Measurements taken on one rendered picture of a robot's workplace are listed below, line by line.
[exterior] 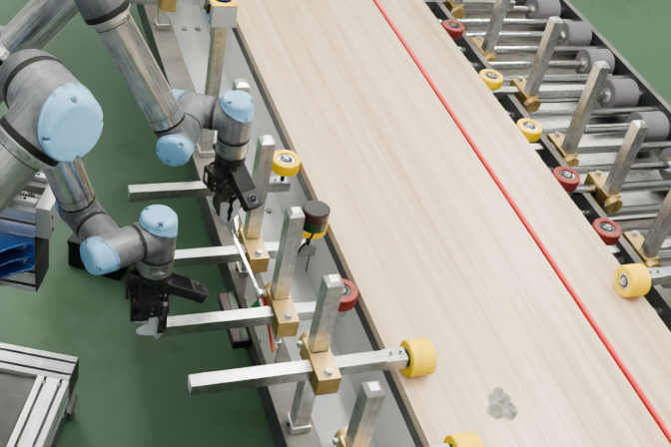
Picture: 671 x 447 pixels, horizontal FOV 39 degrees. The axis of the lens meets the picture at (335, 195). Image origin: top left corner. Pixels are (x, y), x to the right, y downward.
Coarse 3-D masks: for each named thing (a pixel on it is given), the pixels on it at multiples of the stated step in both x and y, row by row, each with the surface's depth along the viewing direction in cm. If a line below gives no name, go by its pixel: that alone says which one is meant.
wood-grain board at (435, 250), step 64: (256, 0) 325; (320, 0) 333; (384, 0) 342; (256, 64) 294; (320, 64) 300; (384, 64) 307; (448, 64) 315; (320, 128) 273; (384, 128) 279; (448, 128) 285; (512, 128) 291; (320, 192) 250; (384, 192) 255; (448, 192) 260; (512, 192) 266; (384, 256) 235; (448, 256) 239; (512, 256) 244; (576, 256) 248; (384, 320) 218; (448, 320) 222; (512, 320) 226; (576, 320) 230; (640, 320) 234; (448, 384) 207; (512, 384) 210; (576, 384) 213; (640, 384) 217
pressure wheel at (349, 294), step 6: (348, 282) 225; (348, 288) 223; (354, 288) 223; (342, 294) 222; (348, 294) 222; (354, 294) 222; (342, 300) 220; (348, 300) 220; (354, 300) 222; (342, 306) 220; (348, 306) 221
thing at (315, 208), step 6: (306, 204) 209; (312, 204) 209; (318, 204) 210; (324, 204) 210; (306, 210) 207; (312, 210) 208; (318, 210) 208; (324, 210) 209; (318, 216) 207; (324, 216) 207; (306, 222) 208; (312, 234) 213
